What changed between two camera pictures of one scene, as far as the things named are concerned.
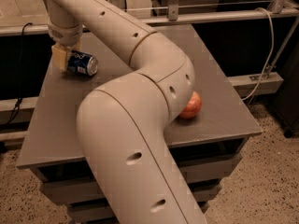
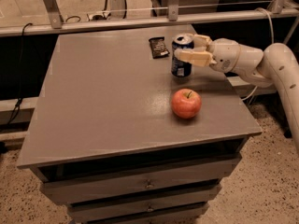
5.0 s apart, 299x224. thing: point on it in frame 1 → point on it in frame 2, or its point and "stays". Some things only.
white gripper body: (65, 35) → (223, 55)
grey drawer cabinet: (210, 145) stays
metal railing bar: (42, 29) stays
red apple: (192, 107) stays
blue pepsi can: (82, 63) → (178, 67)
